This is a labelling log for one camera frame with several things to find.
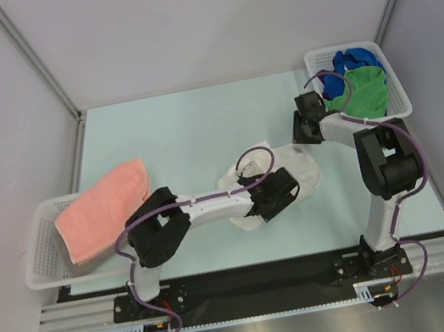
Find white towel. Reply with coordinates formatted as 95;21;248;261
217;141;321;231

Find pink towel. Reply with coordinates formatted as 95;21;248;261
55;158;151;266

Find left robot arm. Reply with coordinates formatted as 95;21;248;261
115;168;300;317

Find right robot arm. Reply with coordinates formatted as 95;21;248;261
292;91;428;279

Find white basket with towels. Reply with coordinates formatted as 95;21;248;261
304;41;413;121

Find blue towel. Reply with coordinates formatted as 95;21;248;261
319;47;386;101

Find green towel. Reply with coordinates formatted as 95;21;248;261
322;66;389;119

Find empty white perforated basket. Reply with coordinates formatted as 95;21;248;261
25;193;130;291

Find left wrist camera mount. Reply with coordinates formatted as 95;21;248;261
237;160;263;178

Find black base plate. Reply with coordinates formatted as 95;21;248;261
58;231;444;329

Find aluminium rail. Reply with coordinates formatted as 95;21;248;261
37;237;444;332

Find left aluminium frame post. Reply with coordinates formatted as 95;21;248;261
0;5;81;121

